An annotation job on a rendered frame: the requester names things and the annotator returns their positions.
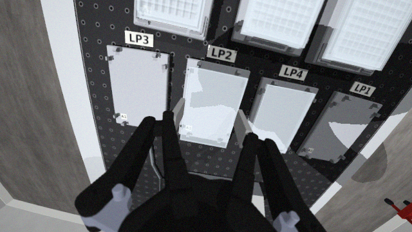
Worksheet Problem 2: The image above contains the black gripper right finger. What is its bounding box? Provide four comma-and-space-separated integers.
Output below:
222, 109, 326, 232

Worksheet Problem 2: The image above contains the white button panel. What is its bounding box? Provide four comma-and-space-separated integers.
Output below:
149, 146, 265, 216

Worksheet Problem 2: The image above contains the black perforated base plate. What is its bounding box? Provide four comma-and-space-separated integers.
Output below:
73, 0, 412, 209

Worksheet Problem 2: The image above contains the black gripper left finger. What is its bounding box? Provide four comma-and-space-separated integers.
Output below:
75, 98, 198, 232

